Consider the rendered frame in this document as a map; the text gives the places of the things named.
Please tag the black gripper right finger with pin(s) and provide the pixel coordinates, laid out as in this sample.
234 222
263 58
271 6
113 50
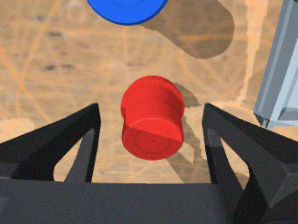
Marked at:
271 193

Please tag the grey bank of square funnels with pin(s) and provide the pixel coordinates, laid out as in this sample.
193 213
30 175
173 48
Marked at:
280 76

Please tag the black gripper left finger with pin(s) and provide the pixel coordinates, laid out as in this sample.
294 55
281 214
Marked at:
34 155

